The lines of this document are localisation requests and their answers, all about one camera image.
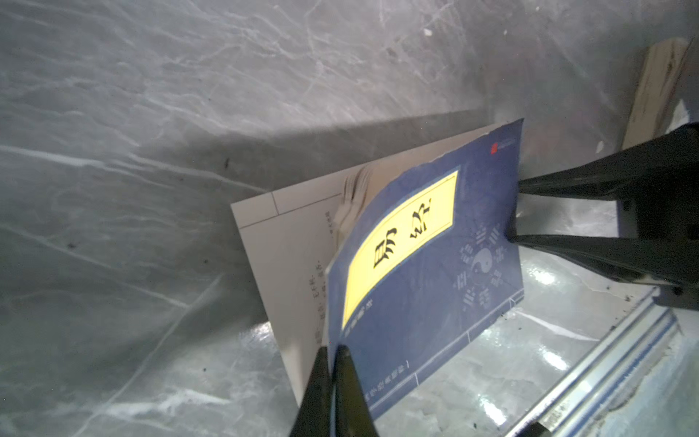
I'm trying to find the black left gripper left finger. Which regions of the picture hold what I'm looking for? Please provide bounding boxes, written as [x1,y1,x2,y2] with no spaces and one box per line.
[289,346,332,437]

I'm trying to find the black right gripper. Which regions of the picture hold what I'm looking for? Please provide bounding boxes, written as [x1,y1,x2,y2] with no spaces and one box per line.
[507,123,698,287]

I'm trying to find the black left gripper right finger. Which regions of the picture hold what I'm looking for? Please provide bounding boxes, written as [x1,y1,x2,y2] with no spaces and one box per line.
[331,345,379,437]

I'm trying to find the blue book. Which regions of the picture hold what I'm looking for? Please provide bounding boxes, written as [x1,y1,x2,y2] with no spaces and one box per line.
[231,120,524,418]

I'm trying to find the wooden white bookshelf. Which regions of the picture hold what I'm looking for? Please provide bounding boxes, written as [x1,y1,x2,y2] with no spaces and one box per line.
[621,38,689,150]

